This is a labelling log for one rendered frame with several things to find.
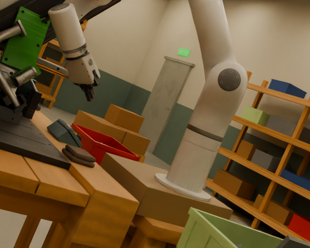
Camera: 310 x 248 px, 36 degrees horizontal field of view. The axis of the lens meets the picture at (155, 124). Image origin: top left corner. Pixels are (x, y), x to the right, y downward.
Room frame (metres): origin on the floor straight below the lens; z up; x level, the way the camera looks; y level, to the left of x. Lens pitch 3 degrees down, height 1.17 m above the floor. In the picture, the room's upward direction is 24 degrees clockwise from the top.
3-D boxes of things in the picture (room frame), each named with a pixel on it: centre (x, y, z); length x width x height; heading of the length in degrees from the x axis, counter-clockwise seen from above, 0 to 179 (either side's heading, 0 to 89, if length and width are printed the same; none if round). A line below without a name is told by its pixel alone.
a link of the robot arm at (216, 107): (1.46, -0.15, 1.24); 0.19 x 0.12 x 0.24; 177
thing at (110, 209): (1.86, 0.39, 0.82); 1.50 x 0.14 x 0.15; 31
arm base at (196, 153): (1.50, -0.16, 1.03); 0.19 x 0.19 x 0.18
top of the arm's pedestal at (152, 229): (1.50, -0.16, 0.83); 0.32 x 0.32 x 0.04; 31
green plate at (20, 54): (1.68, 0.54, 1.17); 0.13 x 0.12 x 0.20; 31
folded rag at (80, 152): (1.44, 0.17, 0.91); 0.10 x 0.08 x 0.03; 32
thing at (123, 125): (8.27, 0.63, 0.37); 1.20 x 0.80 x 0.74; 132
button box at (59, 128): (1.70, 0.28, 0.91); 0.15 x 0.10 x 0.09; 31
